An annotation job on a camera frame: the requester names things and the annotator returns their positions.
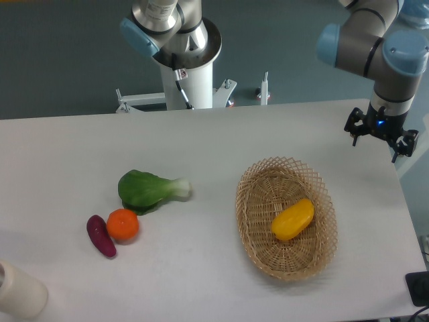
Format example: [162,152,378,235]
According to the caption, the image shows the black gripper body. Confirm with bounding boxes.
[365,103,408,141]

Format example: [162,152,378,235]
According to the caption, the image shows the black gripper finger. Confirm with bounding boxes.
[344,107,368,146]
[389,129,419,164]

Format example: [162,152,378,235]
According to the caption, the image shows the yellow mango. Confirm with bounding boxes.
[271,199,315,241]

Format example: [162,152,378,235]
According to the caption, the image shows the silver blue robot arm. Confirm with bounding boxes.
[118,1,428,157]

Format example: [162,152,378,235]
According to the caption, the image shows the woven wicker basket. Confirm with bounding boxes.
[236,157,338,281]

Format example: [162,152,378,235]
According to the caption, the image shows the blue plastic bag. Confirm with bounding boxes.
[400,0,428,26]

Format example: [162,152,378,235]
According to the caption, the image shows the black device at edge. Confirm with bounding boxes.
[405,271,428,307]

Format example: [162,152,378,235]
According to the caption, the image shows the green bok choy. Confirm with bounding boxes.
[117,170,192,215]

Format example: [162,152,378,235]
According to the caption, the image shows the orange tangerine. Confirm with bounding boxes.
[106,209,139,241]

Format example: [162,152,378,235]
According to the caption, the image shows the purple sweet potato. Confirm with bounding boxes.
[86,215,117,258]

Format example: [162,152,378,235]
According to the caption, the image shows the white metal base frame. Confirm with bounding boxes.
[115,71,271,113]

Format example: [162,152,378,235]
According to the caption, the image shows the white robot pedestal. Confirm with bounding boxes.
[154,17,222,111]

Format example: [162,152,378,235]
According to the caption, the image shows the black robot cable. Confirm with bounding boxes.
[170,52,195,111]

